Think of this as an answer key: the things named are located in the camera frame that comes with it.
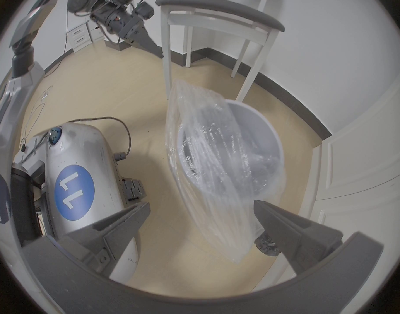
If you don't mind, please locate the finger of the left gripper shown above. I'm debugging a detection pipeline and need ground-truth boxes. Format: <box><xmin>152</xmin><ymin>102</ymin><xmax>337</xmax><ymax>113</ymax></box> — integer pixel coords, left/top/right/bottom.
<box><xmin>134</xmin><ymin>31</ymin><xmax>164</xmax><ymax>59</ymax></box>

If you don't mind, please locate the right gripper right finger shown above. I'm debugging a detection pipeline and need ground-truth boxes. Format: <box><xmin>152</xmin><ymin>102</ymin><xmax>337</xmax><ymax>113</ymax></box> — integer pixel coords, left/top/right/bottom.
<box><xmin>253</xmin><ymin>200</ymin><xmax>344</xmax><ymax>275</ymax></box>

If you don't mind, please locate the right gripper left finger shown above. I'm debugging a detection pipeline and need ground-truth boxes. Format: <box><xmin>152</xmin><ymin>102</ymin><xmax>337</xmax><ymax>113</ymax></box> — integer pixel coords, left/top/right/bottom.
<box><xmin>61</xmin><ymin>201</ymin><xmax>151</xmax><ymax>277</ymax></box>

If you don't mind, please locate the clear plastic bag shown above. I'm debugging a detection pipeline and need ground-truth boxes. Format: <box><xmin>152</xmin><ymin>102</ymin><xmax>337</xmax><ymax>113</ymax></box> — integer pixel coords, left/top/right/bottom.
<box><xmin>165</xmin><ymin>80</ymin><xmax>285</xmax><ymax>264</ymax></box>

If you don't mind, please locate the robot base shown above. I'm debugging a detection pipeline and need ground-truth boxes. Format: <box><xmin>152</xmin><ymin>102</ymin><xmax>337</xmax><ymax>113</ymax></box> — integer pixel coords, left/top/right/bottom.
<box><xmin>0</xmin><ymin>61</ymin><xmax>151</xmax><ymax>282</ymax></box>

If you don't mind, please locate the white trash bin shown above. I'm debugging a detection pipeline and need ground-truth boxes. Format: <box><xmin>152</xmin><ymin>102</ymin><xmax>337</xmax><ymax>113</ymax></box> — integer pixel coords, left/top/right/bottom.
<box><xmin>174</xmin><ymin>98</ymin><xmax>284</xmax><ymax>238</ymax></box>

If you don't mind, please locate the white chest of drawers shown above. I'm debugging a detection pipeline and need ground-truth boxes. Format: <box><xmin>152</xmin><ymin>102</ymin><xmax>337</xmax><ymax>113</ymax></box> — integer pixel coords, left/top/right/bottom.
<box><xmin>68</xmin><ymin>20</ymin><xmax>106</xmax><ymax>53</ymax></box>

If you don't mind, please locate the white chair with grey seat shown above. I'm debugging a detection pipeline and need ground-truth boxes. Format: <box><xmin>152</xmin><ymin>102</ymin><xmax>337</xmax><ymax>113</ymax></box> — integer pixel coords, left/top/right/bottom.
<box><xmin>155</xmin><ymin>0</ymin><xmax>285</xmax><ymax>102</ymax></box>

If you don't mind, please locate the white wardrobe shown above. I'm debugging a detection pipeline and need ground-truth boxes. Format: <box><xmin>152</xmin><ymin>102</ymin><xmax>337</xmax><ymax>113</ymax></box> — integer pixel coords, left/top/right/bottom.
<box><xmin>275</xmin><ymin>74</ymin><xmax>400</xmax><ymax>290</ymax></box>

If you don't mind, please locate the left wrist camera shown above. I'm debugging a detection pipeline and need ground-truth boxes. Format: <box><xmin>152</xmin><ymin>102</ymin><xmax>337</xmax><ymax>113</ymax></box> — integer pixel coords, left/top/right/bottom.
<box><xmin>134</xmin><ymin>2</ymin><xmax>155</xmax><ymax>21</ymax></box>

